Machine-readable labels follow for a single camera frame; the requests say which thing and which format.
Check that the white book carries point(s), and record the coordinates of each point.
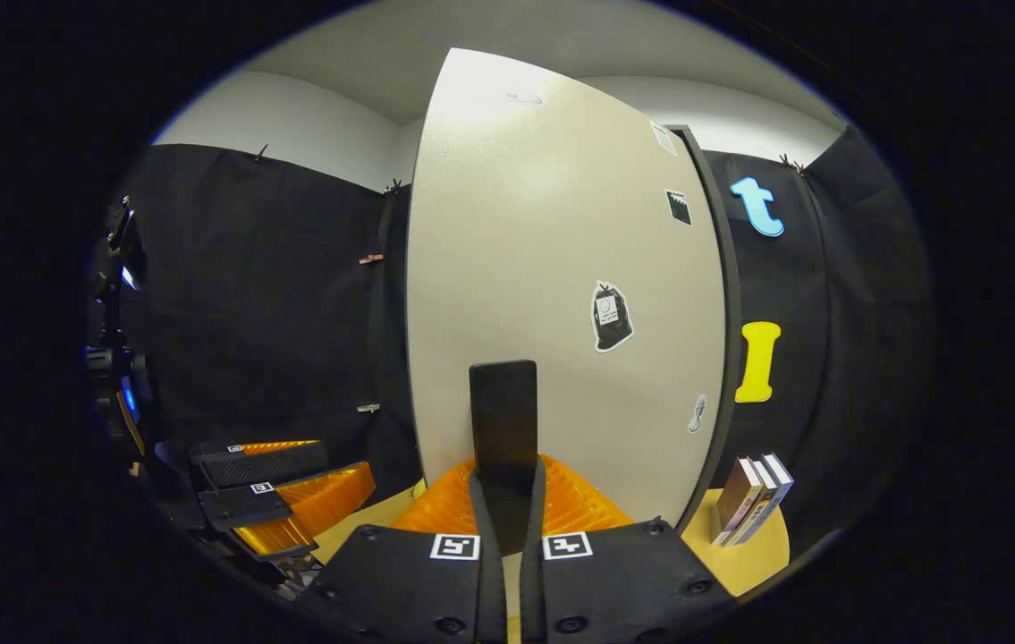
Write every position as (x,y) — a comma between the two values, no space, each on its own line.
(759,499)

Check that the black backdrop cloth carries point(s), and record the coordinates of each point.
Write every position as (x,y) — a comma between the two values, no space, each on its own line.
(274,295)

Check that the beige cabinet door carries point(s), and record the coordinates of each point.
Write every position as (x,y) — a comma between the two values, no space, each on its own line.
(516,250)

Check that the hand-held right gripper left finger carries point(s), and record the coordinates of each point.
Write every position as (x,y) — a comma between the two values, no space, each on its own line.
(400,581)

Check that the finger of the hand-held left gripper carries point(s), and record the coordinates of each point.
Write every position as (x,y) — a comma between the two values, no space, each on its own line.
(239,505)
(266,465)

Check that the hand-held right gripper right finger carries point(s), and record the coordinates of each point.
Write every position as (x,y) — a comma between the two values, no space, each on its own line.
(623,581)

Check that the brown book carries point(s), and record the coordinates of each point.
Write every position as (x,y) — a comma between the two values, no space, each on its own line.
(735,501)

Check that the dark blue book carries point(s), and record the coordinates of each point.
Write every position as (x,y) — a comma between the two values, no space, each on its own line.
(780,483)

